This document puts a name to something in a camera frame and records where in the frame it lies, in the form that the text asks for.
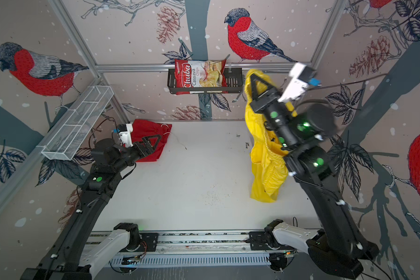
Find black wire wall basket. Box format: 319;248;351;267
167;68;244;95

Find red cassava chips bag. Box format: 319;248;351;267
175;59;227;95

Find white mesh wall shelf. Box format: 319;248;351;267
42;85;114;161

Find red shorts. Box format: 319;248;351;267
131;120;173;163

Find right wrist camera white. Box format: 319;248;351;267
278;63;320;103

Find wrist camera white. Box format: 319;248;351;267
114;123;133;148
278;63;320;103

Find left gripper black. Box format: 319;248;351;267
112;133;161;173

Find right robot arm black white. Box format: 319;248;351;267
246;72;378;280

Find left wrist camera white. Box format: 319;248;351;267
114;123;133;148

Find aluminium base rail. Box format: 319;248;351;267
80;228;323;254

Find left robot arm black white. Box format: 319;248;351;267
21;135;161;280

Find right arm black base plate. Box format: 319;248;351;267
245;231;295;251

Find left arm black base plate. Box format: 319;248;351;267
124;232;159;253

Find yellow shorts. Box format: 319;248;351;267
245;70;288;203

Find horizontal aluminium frame bar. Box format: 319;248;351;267
95;62;294;74

